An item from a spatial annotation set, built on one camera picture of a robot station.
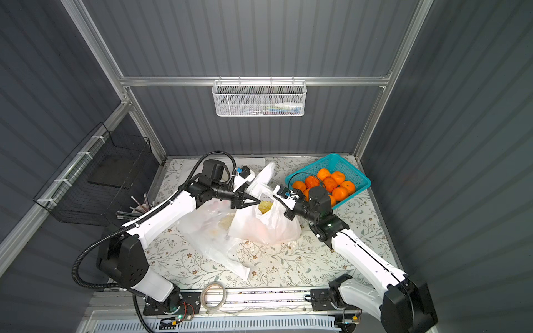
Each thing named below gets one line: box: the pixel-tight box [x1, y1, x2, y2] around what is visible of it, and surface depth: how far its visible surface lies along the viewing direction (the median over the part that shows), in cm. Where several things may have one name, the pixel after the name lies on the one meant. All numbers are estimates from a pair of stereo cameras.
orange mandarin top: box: [316, 167, 332, 182], surface depth 107 cm
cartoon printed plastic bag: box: [229, 162, 302, 245], surface depth 77 cm
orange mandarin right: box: [340, 180, 356, 195], surface depth 104 cm
